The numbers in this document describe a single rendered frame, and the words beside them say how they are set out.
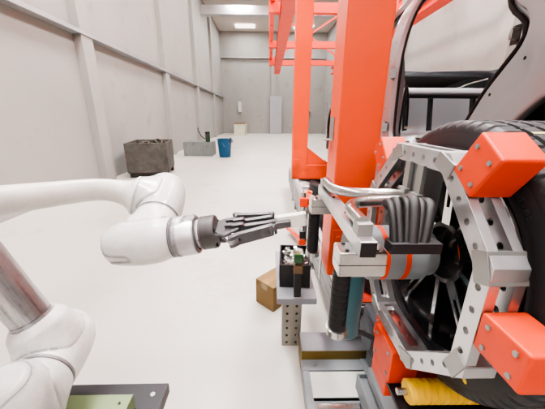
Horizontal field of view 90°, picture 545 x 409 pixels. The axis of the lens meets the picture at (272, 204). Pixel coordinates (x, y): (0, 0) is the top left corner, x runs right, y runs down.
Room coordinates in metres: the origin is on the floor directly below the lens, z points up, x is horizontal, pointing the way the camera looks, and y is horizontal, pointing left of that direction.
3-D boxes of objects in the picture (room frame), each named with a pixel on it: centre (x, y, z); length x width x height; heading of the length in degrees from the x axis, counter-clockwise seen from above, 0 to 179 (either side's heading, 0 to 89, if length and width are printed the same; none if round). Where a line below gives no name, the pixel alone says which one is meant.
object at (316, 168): (3.05, -0.63, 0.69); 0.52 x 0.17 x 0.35; 91
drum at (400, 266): (0.64, -0.30, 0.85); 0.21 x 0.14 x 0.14; 91
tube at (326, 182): (0.73, -0.25, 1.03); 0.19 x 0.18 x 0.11; 91
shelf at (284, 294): (1.18, -0.10, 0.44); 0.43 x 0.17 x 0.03; 1
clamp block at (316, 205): (0.80, -0.16, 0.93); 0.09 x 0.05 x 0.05; 91
